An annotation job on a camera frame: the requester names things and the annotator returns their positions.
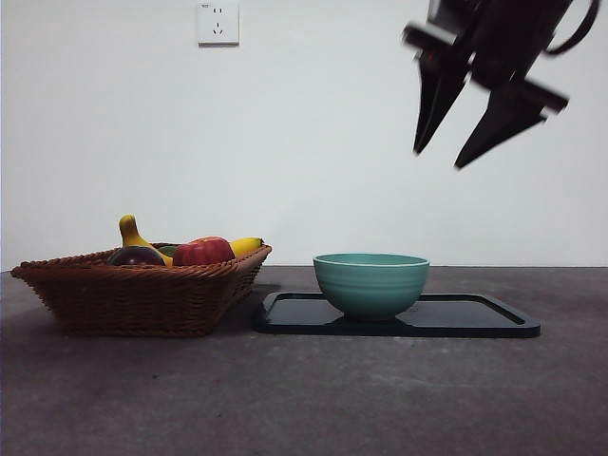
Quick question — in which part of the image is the dark teal tray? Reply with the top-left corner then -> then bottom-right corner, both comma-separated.
251,291 -> 542,339

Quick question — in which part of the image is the dark purple plum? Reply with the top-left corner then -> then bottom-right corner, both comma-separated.
106,246 -> 166,267

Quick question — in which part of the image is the black round cable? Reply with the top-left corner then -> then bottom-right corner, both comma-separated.
543,0 -> 600,57

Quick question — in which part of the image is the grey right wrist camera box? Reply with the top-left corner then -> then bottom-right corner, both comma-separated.
426,0 -> 465,32

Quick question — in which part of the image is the brown wicker basket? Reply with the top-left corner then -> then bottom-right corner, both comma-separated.
9,243 -> 273,339

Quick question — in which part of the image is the yellow banana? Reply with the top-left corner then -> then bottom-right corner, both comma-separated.
118,214 -> 265,268

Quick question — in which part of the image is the teal ceramic bowl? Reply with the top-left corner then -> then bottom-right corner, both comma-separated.
313,253 -> 431,322

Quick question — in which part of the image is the red apple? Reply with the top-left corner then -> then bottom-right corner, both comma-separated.
171,236 -> 237,267

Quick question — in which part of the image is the white wall socket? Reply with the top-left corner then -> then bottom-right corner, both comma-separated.
198,2 -> 240,48

